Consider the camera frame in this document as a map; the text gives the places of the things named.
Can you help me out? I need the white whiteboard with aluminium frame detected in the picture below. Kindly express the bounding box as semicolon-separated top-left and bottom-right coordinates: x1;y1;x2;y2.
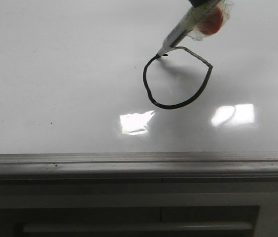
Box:
0;0;278;180

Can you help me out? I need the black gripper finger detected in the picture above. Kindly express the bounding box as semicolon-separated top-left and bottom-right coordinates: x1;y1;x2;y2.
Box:
189;0;209;7

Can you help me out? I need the grey cabinet below whiteboard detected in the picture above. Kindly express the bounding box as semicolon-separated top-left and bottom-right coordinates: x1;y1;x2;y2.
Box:
0;180;278;237

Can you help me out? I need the white whiteboard marker pen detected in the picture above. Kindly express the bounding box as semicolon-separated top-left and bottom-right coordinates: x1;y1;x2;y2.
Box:
157;0;221;57

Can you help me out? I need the red disc taped to marker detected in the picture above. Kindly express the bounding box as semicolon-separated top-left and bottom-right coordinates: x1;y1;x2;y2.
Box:
198;7;223;36

